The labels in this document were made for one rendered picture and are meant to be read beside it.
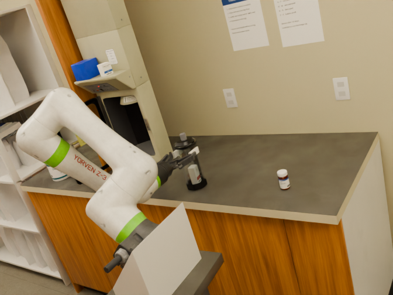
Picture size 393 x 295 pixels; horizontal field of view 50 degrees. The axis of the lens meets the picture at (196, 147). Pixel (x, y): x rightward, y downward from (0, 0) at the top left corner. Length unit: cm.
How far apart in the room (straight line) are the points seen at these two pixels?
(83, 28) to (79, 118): 87
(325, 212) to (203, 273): 50
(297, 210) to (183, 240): 48
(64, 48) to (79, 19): 19
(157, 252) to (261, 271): 76
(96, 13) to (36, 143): 86
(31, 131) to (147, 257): 64
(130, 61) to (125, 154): 86
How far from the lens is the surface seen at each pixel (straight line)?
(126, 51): 218
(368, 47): 207
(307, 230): 172
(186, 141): 189
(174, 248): 141
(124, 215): 140
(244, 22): 224
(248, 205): 175
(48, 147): 163
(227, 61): 235
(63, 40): 241
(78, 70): 229
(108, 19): 218
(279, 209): 168
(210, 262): 151
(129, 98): 230
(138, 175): 139
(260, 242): 187
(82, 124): 152
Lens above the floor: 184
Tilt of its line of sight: 22 degrees down
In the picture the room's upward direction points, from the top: 17 degrees counter-clockwise
